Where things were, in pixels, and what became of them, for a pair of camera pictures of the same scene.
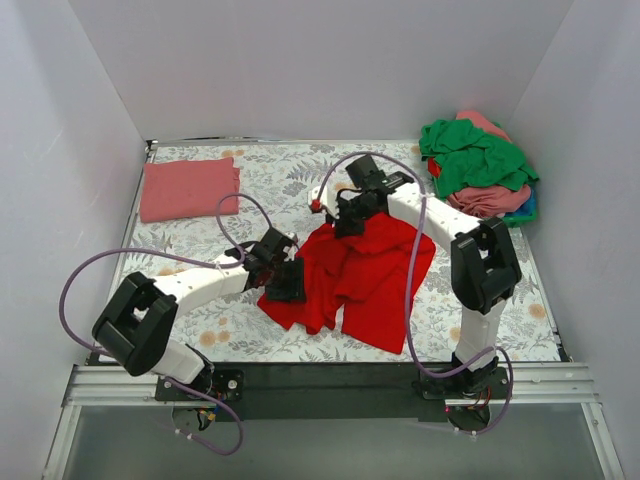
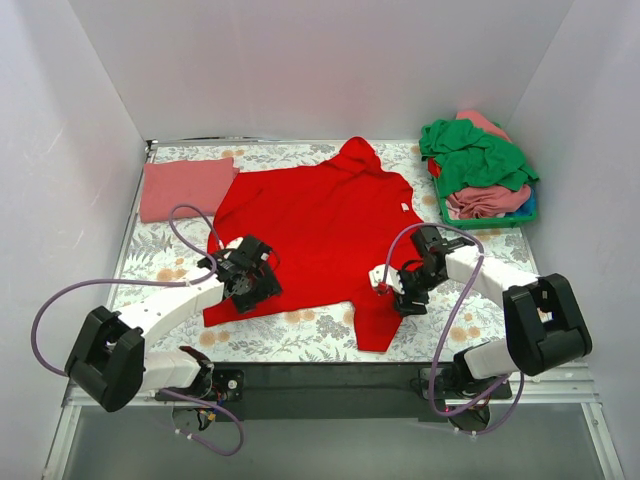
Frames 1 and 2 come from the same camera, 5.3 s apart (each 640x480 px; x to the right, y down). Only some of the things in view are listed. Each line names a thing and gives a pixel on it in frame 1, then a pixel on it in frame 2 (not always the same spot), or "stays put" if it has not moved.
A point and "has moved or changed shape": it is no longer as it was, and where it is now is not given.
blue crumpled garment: [526, 209] stays put
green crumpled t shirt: [469, 159] stays put
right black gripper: [350, 223] -> [409, 298]
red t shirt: [368, 265] has moved or changed shape
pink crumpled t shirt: [492, 201] stays put
